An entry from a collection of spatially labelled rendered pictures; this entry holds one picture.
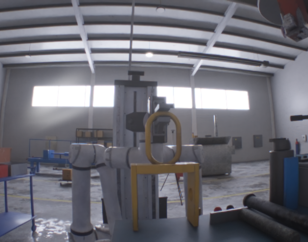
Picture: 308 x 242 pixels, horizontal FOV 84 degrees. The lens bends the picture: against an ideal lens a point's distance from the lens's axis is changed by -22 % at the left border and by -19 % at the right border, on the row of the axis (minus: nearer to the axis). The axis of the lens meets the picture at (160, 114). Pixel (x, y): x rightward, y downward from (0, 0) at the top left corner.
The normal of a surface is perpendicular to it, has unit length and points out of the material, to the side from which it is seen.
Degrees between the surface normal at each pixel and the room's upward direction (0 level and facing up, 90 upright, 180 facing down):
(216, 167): 90
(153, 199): 90
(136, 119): 90
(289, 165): 90
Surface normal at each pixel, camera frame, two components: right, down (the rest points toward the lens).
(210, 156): 0.06, -0.16
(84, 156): 0.59, 0.03
